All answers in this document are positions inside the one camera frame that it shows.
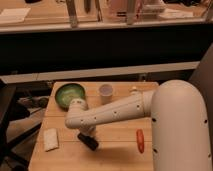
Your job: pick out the cream robot end effector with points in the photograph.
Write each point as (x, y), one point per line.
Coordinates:
(88, 131)

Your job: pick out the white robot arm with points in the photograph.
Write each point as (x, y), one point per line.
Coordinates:
(180, 128)

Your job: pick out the green ceramic bowl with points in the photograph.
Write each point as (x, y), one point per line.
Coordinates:
(66, 93)

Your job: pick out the wooden cutting board table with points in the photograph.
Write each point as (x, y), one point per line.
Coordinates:
(117, 150)

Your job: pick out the white paper cup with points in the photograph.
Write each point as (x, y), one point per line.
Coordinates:
(106, 93)

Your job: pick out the white paper sheet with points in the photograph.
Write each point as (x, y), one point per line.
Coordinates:
(14, 15)

